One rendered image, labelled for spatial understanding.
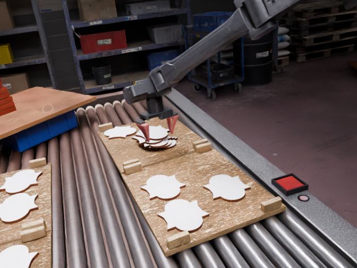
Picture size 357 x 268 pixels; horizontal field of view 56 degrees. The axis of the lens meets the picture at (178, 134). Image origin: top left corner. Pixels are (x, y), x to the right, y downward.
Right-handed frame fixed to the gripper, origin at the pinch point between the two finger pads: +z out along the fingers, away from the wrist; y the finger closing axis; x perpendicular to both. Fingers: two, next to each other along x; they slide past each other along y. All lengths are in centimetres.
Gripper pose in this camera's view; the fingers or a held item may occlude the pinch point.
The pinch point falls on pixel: (159, 135)
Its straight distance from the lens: 120.9
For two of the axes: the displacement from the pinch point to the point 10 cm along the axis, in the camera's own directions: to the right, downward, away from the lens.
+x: 5.3, 2.2, -8.2
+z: 1.4, 9.3, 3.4
